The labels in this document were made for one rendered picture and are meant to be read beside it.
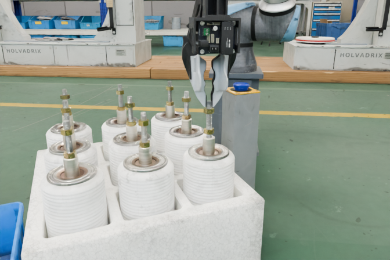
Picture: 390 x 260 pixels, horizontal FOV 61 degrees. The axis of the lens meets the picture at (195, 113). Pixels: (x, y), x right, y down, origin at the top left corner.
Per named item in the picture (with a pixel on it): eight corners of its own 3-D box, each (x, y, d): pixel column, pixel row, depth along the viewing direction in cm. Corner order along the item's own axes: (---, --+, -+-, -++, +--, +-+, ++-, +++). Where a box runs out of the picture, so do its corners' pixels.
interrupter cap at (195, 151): (234, 161, 58) (234, 157, 57) (191, 163, 57) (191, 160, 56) (224, 144, 65) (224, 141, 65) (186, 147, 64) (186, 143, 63)
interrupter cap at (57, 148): (80, 158, 59) (79, 154, 59) (40, 155, 60) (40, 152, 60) (97, 142, 66) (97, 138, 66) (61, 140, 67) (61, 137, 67)
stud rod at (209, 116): (212, 141, 60) (213, 101, 58) (208, 143, 59) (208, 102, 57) (209, 140, 61) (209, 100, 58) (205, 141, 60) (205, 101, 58)
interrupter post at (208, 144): (216, 155, 60) (216, 138, 59) (203, 156, 59) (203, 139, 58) (213, 150, 62) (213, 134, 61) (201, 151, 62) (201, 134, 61)
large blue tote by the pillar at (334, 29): (313, 47, 514) (315, 22, 503) (339, 47, 513) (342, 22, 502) (324, 50, 466) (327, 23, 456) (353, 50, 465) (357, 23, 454)
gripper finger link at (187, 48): (181, 79, 56) (183, 25, 53) (180, 78, 57) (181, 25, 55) (209, 79, 57) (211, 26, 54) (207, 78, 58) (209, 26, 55)
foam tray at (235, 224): (46, 215, 85) (37, 150, 80) (188, 187, 98) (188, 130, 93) (38, 354, 50) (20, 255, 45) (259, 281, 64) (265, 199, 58)
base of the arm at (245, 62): (216, 65, 129) (216, 40, 126) (255, 66, 127) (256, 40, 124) (213, 72, 114) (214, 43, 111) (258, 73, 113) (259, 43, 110)
